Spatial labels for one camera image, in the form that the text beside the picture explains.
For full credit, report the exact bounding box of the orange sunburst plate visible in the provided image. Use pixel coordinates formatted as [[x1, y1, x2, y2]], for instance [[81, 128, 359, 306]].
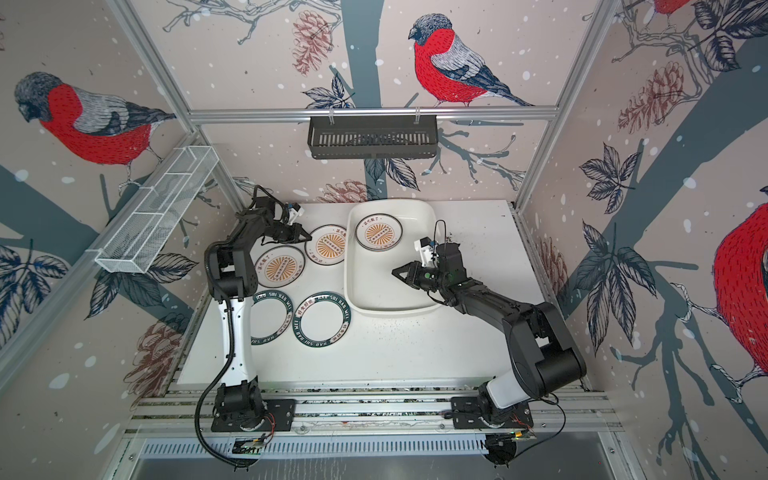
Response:
[[304, 224, 347, 266], [255, 245, 306, 289], [355, 213, 403, 252]]

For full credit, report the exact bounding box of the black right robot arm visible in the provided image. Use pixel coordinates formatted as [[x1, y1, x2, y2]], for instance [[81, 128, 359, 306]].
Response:
[[392, 237, 587, 426]]

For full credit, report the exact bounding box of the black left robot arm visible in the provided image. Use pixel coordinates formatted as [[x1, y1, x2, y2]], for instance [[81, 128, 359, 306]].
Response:
[[204, 192, 311, 429]]

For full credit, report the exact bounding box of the white plastic bin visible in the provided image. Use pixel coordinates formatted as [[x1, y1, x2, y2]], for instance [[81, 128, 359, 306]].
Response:
[[344, 199, 438, 317]]

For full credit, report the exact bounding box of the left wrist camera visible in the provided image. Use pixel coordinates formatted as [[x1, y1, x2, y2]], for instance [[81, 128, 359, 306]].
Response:
[[284, 203, 304, 225]]

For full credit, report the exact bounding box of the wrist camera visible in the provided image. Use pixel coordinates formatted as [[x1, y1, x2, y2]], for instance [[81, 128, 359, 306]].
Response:
[[414, 237, 437, 268], [284, 203, 304, 225]]

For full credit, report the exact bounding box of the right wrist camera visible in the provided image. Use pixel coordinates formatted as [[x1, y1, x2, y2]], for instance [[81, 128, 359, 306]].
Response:
[[414, 237, 437, 268]]

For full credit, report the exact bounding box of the green ring plate inner left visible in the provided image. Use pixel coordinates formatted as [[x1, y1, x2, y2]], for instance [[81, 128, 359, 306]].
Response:
[[292, 291, 351, 348]]

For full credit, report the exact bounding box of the green ring plate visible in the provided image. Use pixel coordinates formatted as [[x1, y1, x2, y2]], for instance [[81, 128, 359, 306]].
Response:
[[292, 291, 351, 348], [251, 290, 294, 346]]

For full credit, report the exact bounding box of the green ring plate outer left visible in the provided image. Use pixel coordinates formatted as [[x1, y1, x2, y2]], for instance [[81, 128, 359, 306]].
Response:
[[251, 290, 294, 346]]

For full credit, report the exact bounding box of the black hanging wire basket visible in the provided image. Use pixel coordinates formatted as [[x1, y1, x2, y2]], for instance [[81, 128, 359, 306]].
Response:
[[307, 115, 439, 160]]

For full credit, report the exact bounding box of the aluminium frame top bar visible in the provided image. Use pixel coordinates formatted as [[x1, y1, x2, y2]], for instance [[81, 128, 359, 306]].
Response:
[[187, 106, 560, 125]]

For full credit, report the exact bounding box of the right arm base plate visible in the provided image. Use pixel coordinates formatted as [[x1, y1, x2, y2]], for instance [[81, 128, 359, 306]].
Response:
[[442, 397, 533, 430]]

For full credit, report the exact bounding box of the black cable right base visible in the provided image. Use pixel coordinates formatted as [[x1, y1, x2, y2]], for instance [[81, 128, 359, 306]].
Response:
[[509, 398, 568, 460]]

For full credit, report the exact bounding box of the white mesh wall shelf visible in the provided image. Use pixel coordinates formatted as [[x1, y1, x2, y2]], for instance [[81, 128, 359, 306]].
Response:
[[95, 146, 219, 273]]

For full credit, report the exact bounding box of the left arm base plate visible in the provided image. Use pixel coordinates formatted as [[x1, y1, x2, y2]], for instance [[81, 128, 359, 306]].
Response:
[[211, 398, 296, 433]]

